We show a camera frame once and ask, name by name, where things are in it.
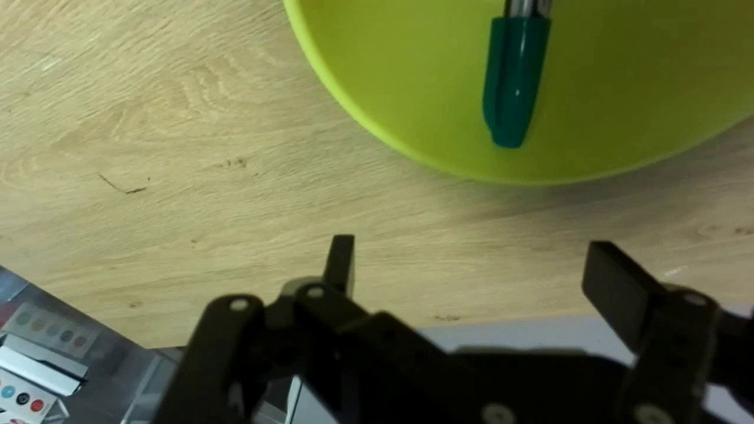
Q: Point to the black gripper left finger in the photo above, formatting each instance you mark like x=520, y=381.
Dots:
x=235, y=355

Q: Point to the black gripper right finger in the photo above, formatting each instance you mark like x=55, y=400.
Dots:
x=675, y=345

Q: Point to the green capped marker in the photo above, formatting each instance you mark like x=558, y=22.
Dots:
x=514, y=78

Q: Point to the yellow plastic bowl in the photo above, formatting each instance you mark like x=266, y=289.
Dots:
x=626, y=85

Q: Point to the box with coloured dots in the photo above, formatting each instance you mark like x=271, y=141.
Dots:
x=48, y=355

